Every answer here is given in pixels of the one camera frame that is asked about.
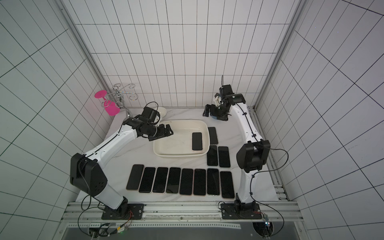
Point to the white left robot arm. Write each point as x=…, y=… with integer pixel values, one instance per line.
x=87, y=170

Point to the white ceramic bowl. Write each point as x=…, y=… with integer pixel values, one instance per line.
x=162, y=111

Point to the pink plastic wine glass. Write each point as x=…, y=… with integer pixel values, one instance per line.
x=110, y=107

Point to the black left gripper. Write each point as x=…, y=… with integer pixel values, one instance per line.
x=161, y=133

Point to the white plastic storage box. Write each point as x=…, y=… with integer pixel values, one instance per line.
x=179, y=145

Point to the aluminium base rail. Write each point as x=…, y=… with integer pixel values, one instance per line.
x=178, y=214

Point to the phone with pink case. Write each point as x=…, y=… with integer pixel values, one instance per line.
x=186, y=184

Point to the chrome wine glass rack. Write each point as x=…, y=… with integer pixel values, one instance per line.
x=118, y=94

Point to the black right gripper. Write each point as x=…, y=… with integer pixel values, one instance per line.
x=214, y=111

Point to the black phone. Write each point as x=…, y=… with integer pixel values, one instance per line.
x=160, y=181
x=147, y=180
x=200, y=182
x=227, y=185
x=213, y=182
x=173, y=183

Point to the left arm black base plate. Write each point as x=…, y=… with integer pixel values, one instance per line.
x=133, y=211

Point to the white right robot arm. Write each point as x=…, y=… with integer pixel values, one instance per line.
x=253, y=154

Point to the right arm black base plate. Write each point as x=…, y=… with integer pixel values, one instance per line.
x=240, y=211

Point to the eleventh phone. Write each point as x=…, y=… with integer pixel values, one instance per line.
x=213, y=136

